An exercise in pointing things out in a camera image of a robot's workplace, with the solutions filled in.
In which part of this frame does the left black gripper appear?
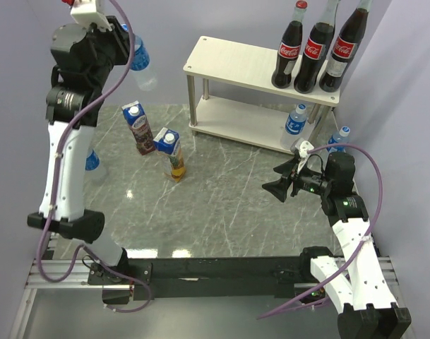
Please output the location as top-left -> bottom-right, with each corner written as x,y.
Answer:
83,15 -> 136,90

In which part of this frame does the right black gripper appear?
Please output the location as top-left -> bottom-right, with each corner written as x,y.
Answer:
261,155 -> 333,202

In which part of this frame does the water bottle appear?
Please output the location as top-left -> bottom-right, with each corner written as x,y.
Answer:
85,148 -> 107,182
280,104 -> 307,150
326,126 -> 350,153
130,35 -> 157,91

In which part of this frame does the cola glass bottle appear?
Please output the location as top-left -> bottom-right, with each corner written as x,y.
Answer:
319,0 -> 373,93
294,0 -> 340,94
271,1 -> 308,88

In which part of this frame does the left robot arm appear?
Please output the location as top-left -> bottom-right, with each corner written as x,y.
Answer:
27,16 -> 130,284

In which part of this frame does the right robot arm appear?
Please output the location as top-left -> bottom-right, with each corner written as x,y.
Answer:
262,152 -> 412,338

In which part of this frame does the white two-tier wooden shelf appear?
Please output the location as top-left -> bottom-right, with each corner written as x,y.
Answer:
183,36 -> 340,153

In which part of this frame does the grape juice carton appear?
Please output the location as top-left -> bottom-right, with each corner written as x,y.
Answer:
121,100 -> 155,155

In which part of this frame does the pineapple juice carton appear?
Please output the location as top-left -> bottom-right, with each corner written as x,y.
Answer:
153,127 -> 186,182

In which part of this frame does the black base crossbar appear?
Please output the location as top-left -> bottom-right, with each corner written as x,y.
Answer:
87,256 -> 328,301

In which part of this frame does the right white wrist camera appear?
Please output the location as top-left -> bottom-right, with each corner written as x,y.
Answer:
290,138 -> 314,159

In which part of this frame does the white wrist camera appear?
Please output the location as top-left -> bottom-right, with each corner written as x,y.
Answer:
290,138 -> 314,159
62,0 -> 112,31

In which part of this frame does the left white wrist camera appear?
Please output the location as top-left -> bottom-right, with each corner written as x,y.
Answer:
62,0 -> 112,31

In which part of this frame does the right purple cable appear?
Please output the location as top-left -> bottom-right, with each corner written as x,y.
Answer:
256,143 -> 383,321

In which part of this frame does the aluminium frame rail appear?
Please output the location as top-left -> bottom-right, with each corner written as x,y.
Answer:
9,105 -> 413,339

